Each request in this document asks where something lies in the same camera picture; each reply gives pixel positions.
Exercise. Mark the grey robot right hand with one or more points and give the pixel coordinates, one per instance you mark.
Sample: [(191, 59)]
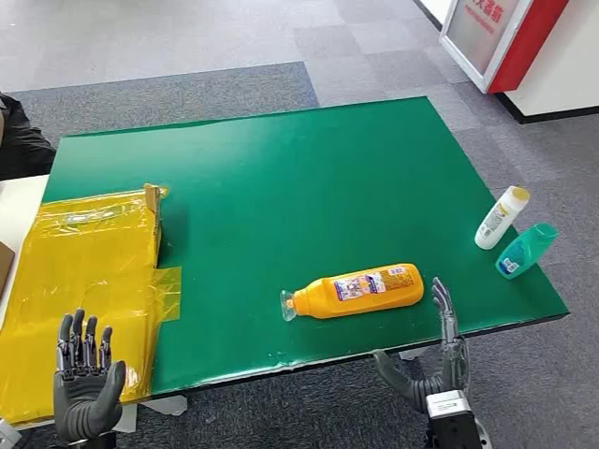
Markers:
[(452, 365)]

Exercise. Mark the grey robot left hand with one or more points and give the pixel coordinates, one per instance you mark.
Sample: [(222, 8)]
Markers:
[(84, 403)]

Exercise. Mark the orange bottle with clear cap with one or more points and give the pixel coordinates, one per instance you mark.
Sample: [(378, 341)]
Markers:
[(365, 297)]

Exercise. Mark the teal translucent bottle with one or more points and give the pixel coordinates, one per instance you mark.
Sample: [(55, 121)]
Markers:
[(524, 251)]

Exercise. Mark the white bottle with yellow cap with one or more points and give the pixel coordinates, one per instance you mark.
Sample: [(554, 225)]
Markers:
[(496, 223)]

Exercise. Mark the yellow taped cardboard box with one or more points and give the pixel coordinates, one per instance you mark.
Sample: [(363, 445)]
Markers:
[(70, 266)]

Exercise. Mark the brown cardboard piece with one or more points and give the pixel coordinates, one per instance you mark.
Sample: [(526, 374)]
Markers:
[(4, 266)]

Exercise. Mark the green table mat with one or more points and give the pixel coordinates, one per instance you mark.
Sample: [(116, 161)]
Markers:
[(304, 186)]

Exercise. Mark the person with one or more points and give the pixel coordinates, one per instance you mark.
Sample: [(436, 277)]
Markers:
[(23, 149)]

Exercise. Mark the white counter with black base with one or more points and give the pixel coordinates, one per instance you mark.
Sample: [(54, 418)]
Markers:
[(561, 74)]

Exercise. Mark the red and white display stand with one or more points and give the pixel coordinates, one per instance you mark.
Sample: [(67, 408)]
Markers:
[(529, 43)]

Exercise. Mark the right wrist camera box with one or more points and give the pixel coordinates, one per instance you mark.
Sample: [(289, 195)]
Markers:
[(452, 421)]

